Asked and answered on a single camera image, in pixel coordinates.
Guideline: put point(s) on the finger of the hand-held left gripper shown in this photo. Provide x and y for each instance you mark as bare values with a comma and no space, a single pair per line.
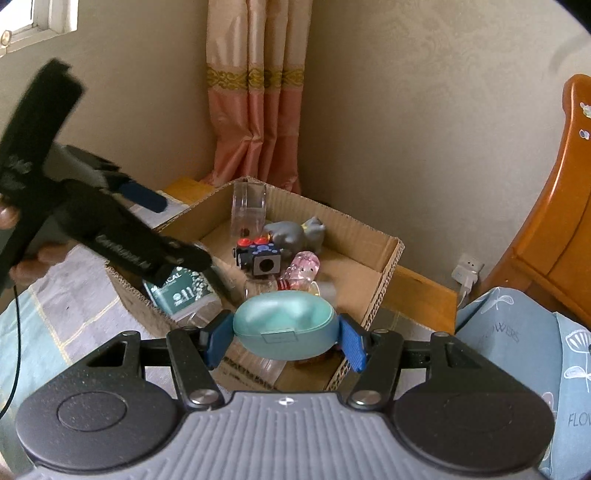
184,256
143,198

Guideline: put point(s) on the pink beige curtain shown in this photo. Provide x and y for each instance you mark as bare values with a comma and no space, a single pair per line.
258,92

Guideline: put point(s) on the blue floral pillow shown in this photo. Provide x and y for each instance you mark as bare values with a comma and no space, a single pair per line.
517,350

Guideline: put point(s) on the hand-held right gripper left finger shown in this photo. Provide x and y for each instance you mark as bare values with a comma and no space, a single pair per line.
219,337

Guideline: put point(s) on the grey animal figurine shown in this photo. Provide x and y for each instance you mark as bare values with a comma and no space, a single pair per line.
284,235

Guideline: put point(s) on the wooden headboard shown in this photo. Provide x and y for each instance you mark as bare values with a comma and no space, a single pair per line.
545,230

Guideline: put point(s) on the white wall socket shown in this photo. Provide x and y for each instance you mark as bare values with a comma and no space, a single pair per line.
473,263

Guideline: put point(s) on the white charger plug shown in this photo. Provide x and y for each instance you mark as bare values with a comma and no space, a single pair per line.
464,279

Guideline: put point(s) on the person's left hand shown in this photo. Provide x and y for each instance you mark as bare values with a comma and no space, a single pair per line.
46,258

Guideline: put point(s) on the pink liquid bottle with panda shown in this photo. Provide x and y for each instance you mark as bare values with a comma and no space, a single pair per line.
300,272

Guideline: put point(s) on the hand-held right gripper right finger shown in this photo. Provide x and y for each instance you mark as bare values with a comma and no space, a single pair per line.
353,344

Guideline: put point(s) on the brown cardboard box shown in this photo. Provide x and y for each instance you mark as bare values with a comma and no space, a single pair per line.
360,286

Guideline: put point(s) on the teal egg-shaped case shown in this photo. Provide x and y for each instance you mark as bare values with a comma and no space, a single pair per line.
281,323

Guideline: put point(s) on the clear plastic jar red lid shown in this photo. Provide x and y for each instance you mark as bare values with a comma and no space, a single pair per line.
249,203

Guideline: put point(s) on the black blue cube toy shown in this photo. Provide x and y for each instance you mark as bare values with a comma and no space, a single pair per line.
265,263

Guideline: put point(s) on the white window frame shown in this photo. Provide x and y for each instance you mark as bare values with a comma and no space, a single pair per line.
55,18

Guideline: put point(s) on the clear round dish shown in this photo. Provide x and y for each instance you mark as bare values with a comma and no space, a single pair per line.
258,288

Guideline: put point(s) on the green patterned box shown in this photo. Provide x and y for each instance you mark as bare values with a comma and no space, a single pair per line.
180,288

